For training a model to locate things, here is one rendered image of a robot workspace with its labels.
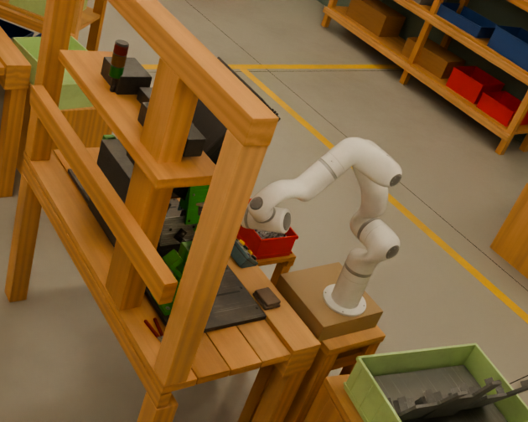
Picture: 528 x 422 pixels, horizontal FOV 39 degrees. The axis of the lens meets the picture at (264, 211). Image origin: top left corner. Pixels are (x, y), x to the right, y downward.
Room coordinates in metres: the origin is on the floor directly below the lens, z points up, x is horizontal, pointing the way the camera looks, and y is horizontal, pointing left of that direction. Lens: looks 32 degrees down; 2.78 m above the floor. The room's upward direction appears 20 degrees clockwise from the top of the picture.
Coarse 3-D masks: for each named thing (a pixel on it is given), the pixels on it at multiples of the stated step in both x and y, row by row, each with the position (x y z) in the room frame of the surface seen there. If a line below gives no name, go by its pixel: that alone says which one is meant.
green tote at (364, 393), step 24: (360, 360) 2.19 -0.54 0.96; (384, 360) 2.27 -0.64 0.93; (408, 360) 2.34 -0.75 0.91; (432, 360) 2.42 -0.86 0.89; (456, 360) 2.50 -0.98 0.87; (480, 360) 2.49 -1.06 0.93; (360, 384) 2.14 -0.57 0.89; (480, 384) 2.44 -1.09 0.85; (504, 384) 2.37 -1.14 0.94; (360, 408) 2.10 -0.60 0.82; (384, 408) 2.02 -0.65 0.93; (504, 408) 2.32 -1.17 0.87
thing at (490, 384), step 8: (488, 384) 2.09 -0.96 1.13; (496, 384) 2.09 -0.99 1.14; (480, 392) 2.10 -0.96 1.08; (488, 392) 2.13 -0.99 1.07; (416, 400) 2.16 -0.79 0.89; (424, 400) 2.14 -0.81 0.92; (456, 400) 2.09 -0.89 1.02; (464, 400) 2.11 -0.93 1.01; (472, 400) 2.14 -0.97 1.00; (440, 408) 2.09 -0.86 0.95; (448, 408) 2.12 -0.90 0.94; (456, 408) 2.15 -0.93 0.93; (424, 416) 2.11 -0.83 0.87; (432, 416) 2.13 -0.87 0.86; (440, 416) 2.16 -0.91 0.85
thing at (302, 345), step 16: (240, 272) 2.53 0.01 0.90; (256, 272) 2.57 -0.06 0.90; (256, 288) 2.47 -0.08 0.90; (272, 288) 2.50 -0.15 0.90; (288, 304) 2.44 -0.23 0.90; (272, 320) 2.31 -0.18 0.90; (288, 320) 2.34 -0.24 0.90; (288, 336) 2.25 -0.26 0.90; (304, 336) 2.28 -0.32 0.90; (304, 352) 2.22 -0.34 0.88; (288, 368) 2.18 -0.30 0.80; (304, 368) 2.25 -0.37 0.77
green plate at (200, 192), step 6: (198, 186) 2.53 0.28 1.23; (204, 186) 2.55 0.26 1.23; (192, 192) 2.51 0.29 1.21; (198, 192) 2.53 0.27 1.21; (204, 192) 2.55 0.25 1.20; (186, 198) 2.53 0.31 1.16; (192, 198) 2.51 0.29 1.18; (198, 198) 2.53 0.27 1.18; (204, 198) 2.55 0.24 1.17; (180, 204) 2.55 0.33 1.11; (186, 204) 2.52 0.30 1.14; (192, 204) 2.51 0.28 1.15; (186, 210) 2.49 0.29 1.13; (192, 210) 2.50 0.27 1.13; (186, 216) 2.48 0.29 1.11; (192, 216) 2.50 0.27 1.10; (198, 216) 2.52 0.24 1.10; (186, 222) 2.48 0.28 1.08; (192, 222) 2.50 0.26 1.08; (198, 222) 2.52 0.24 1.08
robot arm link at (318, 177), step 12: (312, 168) 2.22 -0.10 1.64; (324, 168) 2.21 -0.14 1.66; (288, 180) 2.17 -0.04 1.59; (300, 180) 2.19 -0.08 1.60; (312, 180) 2.19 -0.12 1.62; (324, 180) 2.20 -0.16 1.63; (264, 192) 2.10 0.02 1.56; (276, 192) 2.10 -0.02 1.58; (288, 192) 2.11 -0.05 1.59; (300, 192) 2.14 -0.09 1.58; (312, 192) 2.17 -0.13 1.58; (252, 204) 2.06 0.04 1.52; (264, 204) 2.06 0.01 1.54; (276, 204) 2.08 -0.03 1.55; (252, 216) 2.06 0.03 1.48; (264, 216) 2.06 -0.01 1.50
